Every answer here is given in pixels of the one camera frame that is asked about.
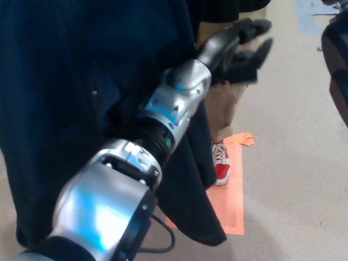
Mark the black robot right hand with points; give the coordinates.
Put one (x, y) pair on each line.
(338, 54)

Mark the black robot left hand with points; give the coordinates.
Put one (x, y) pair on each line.
(225, 49)

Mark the dark teal coat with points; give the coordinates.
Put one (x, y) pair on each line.
(68, 81)

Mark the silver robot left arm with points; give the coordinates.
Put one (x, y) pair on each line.
(103, 195)

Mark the person's black top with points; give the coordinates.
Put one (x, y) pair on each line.
(239, 8)

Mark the person's khaki trousers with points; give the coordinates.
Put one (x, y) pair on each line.
(225, 108)

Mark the person's red white left sneaker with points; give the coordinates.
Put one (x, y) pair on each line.
(221, 168)

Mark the blue floor tape marking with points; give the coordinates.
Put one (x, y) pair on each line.
(312, 19)

